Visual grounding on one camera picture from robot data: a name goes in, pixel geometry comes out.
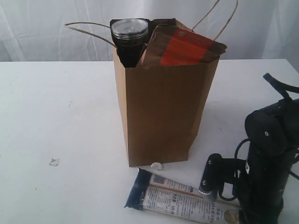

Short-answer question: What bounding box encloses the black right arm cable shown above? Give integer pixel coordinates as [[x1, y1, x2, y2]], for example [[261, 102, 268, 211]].
[[219, 72, 299, 201]]

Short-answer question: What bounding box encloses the blue noodle packet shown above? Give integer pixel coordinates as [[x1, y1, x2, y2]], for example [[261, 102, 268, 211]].
[[125, 168, 241, 224]]

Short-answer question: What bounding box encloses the white marshmallow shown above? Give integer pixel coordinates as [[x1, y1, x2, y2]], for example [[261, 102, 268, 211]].
[[150, 162, 164, 171]]

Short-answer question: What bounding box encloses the brown paper bag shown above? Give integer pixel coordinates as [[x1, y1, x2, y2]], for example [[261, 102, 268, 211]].
[[107, 18, 219, 167]]

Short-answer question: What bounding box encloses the brown pouch orange label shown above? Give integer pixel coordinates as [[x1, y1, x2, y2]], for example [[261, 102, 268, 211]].
[[137, 25, 227, 67]]

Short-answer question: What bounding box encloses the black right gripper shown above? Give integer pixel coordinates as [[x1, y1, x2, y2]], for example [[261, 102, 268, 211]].
[[238, 149, 292, 224]]

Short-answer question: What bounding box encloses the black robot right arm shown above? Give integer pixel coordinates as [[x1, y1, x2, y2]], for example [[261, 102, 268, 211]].
[[238, 99, 299, 224]]

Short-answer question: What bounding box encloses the dark can silver lid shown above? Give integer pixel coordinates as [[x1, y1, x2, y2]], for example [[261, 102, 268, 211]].
[[110, 18, 149, 68]]

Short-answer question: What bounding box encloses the torn clear tape scrap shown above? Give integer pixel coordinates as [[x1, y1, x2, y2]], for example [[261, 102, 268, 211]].
[[49, 158, 60, 167]]

